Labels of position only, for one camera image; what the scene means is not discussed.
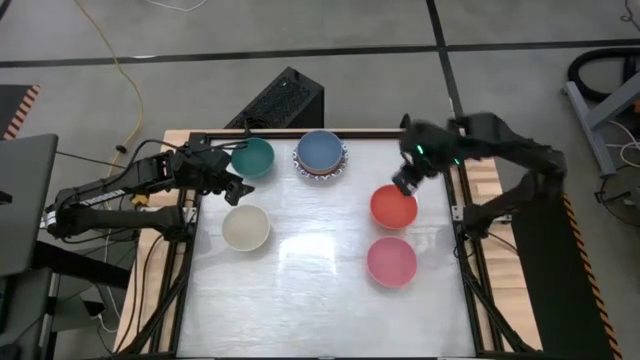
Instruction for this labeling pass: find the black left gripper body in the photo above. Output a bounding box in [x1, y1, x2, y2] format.
[182, 134, 236, 196]

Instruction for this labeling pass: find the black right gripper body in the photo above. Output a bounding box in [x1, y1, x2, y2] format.
[397, 117, 454, 177]

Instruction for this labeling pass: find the red plastic bowl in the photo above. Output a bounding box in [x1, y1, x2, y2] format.
[369, 184, 419, 231]

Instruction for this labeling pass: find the green plastic bowl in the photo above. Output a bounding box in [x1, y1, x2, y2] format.
[230, 137, 276, 179]

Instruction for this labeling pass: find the blue patterned paper bowl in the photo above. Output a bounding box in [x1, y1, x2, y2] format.
[292, 141, 350, 183]

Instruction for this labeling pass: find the pink plastic bowl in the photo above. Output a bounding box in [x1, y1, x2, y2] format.
[366, 235, 419, 289]

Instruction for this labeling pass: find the blue plastic bowl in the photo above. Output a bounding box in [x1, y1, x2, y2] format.
[296, 129, 345, 175]

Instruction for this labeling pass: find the cream white plastic bowl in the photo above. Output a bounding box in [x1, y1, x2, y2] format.
[221, 204, 272, 253]

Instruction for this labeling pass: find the black computer tower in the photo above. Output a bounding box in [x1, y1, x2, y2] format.
[224, 66, 325, 130]

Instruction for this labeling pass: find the white glossy table sheet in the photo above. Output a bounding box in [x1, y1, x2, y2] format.
[177, 137, 477, 359]

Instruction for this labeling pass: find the grey metal stand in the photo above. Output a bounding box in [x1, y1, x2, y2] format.
[562, 69, 640, 176]

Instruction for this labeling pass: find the large black hazard-striped mat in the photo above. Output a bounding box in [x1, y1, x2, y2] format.
[502, 191, 624, 360]

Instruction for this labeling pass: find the grey flat panel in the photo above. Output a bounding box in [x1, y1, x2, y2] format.
[0, 133, 60, 277]

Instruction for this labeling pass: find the small black hazard-striped mat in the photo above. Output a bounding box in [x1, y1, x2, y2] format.
[0, 83, 41, 141]

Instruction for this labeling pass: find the black metal table frame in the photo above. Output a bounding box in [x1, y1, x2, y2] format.
[119, 128, 539, 359]

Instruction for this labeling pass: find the yellow cable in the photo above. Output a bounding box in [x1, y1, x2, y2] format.
[74, 0, 151, 209]

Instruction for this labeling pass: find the white cable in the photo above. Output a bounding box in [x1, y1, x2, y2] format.
[144, 0, 209, 13]

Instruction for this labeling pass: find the black hose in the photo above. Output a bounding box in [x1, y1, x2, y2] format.
[567, 47, 640, 101]

